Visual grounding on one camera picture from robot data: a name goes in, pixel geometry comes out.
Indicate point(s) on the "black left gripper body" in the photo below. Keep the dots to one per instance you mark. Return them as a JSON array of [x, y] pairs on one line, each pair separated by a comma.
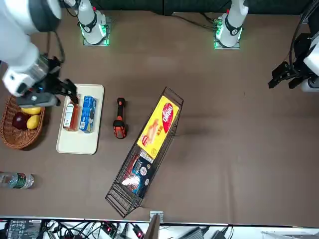
[[300, 49]]

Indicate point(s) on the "grey power adapter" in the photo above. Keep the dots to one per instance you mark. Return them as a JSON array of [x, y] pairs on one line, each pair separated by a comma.
[[194, 232]]

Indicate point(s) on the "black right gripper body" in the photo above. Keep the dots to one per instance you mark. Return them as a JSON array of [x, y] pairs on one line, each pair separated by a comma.
[[51, 74]]

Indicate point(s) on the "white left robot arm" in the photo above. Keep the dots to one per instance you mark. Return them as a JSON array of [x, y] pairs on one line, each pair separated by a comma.
[[234, 17]]

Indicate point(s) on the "small yellow mango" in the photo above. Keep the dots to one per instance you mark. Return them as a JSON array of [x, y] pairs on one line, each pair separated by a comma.
[[33, 122]]

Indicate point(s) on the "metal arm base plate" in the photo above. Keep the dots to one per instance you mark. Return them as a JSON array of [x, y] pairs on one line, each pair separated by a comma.
[[108, 30], [238, 46]]

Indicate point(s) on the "amber tea bottle white label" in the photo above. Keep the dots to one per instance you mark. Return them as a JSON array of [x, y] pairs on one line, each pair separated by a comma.
[[72, 119]]

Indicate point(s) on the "aluminium frame post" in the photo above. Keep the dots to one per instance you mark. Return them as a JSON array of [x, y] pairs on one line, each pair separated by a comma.
[[153, 229]]

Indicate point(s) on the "dark blue cookie box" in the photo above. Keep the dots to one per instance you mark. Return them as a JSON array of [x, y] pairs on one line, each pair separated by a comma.
[[139, 174]]

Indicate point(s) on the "orange and black barcode scanner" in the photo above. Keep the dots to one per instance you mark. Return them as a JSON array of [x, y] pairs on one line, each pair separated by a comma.
[[120, 129]]

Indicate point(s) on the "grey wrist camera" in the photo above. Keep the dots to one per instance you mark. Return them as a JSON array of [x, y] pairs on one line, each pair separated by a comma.
[[35, 98]]

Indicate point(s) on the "clear water bottle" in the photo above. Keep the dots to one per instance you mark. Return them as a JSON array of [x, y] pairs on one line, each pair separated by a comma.
[[17, 180]]

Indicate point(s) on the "black labelled power supply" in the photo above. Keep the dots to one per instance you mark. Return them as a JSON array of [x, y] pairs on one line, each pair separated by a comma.
[[22, 229]]

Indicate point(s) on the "brown wicker basket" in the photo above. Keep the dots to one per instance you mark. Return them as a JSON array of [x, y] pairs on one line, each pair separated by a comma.
[[17, 139]]

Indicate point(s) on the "yellow snack box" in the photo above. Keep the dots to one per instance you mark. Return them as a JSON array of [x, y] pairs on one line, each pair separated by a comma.
[[157, 127]]

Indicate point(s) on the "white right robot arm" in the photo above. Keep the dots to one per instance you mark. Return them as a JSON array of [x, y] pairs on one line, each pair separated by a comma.
[[15, 37]]

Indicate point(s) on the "blue Oreo cookie box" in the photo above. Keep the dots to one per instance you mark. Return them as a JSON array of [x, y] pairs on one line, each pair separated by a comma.
[[87, 114]]

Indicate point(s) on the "white rectangular tray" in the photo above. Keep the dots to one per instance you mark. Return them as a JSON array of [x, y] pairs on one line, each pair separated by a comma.
[[82, 144]]

